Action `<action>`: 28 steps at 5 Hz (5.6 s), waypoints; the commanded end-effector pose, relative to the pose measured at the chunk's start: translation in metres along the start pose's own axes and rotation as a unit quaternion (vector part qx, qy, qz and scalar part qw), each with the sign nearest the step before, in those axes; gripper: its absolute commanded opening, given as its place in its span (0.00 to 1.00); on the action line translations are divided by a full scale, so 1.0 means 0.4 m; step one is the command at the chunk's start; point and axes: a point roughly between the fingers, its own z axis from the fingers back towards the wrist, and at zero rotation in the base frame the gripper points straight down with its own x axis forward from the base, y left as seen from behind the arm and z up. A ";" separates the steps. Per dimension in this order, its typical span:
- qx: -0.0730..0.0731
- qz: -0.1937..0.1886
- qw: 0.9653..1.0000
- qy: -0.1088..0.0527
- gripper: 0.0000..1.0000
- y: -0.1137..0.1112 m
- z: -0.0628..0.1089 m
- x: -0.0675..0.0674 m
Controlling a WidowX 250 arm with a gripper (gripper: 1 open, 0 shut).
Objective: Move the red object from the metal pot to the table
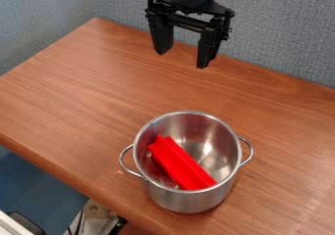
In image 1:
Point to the white black object at corner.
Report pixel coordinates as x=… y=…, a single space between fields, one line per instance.
x=16 y=224

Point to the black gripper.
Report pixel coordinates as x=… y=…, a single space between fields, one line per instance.
x=198 y=15

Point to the red plastic block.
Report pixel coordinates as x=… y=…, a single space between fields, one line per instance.
x=183 y=170

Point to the metal table leg bracket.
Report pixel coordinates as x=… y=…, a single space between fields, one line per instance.
x=97 y=220

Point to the stainless steel pot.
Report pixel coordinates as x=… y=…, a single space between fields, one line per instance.
x=189 y=154

